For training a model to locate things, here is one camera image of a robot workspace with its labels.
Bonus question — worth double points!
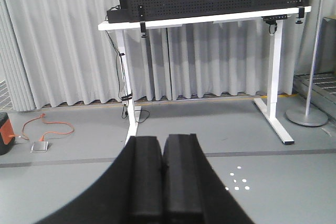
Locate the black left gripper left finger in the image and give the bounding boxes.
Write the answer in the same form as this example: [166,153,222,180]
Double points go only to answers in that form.
[39,136,163,223]

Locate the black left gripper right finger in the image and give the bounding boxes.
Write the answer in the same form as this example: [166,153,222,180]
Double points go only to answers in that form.
[163,134,253,223]

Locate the silver foot pedal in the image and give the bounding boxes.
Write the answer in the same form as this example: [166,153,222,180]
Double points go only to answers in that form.
[30,141,48,153]

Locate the white standing desk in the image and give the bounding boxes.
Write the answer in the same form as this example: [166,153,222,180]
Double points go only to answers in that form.
[98,7,299,145]

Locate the silver round-base stand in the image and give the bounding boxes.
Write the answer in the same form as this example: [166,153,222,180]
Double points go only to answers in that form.
[286,0,328,127]

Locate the orange black power station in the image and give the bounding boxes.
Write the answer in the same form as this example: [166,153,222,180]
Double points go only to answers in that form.
[0,112,15,155]

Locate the grey pleated curtain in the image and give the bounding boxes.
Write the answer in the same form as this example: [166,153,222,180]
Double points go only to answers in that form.
[0,0,336,112]

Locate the black box on desk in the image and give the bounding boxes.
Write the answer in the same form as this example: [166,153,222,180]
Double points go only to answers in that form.
[106,0,131,24]

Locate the black desk height controller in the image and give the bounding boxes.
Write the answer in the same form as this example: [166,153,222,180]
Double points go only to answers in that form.
[262,14,288,36]

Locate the black pegboard clamp right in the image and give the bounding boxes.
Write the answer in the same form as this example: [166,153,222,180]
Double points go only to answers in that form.
[296,0,305,25]

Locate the black cable on desk leg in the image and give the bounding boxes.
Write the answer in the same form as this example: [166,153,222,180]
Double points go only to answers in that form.
[106,6,150,124]

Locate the orange extension cable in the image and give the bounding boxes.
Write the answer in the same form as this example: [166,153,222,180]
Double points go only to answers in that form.
[14,113,75,141]

